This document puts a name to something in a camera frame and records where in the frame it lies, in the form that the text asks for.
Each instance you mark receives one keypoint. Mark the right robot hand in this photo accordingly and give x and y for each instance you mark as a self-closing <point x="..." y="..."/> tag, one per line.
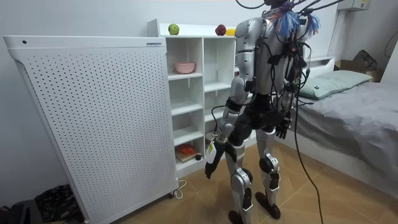
<point x="282" y="127"/>

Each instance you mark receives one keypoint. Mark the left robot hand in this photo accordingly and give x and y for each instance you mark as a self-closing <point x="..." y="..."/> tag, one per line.
<point x="214" y="155"/>

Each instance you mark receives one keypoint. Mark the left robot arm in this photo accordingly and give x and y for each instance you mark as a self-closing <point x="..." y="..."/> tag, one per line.
<point x="241" y="71"/>

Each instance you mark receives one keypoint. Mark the small black ball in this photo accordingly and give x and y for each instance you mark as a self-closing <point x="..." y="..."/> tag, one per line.
<point x="198" y="157"/>

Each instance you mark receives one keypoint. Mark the white bowl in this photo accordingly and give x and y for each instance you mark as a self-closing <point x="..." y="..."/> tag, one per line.
<point x="210" y="136"/>

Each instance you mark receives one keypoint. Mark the red picture book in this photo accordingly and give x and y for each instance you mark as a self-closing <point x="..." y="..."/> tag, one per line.
<point x="186" y="151"/>

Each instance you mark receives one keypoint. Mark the robot legs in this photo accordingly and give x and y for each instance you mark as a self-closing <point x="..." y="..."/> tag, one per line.
<point x="241" y="183"/>

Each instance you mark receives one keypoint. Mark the robot body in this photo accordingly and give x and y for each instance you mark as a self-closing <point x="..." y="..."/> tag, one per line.
<point x="267" y="67"/>

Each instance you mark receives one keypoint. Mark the white shelf unit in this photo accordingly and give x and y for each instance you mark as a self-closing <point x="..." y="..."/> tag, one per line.
<point x="189" y="93"/>

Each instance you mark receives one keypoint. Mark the green pillow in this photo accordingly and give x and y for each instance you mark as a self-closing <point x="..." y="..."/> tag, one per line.
<point x="332" y="82"/>

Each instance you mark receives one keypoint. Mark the grey bed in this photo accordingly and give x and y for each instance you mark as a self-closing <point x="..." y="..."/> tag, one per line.
<point x="351" y="124"/>

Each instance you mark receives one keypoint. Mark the pink bowl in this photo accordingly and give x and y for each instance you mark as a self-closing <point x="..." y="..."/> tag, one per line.
<point x="185" y="67"/>

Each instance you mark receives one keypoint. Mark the cardboard box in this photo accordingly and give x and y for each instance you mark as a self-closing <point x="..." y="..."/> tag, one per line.
<point x="357" y="69"/>

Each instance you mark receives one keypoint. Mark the black mesh basket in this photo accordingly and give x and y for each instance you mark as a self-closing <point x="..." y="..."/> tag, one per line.
<point x="366" y="59"/>

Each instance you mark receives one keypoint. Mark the yellow soft toy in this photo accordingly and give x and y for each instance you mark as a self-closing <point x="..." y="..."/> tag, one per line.
<point x="230" y="32"/>

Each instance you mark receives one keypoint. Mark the red apple soft toy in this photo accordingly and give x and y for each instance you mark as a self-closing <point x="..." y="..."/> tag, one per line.
<point x="220" y="30"/>

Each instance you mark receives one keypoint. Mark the white perforated panel cabinet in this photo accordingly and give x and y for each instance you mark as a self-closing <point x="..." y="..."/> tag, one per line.
<point x="102" y="124"/>

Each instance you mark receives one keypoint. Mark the green apple soft toy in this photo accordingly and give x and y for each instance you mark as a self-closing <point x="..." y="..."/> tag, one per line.
<point x="173" y="29"/>

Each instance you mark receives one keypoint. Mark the black bag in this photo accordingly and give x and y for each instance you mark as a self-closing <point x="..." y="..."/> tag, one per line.
<point x="46" y="207"/>

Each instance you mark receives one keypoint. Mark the white wall box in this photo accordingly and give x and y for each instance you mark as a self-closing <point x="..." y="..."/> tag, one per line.
<point x="354" y="4"/>

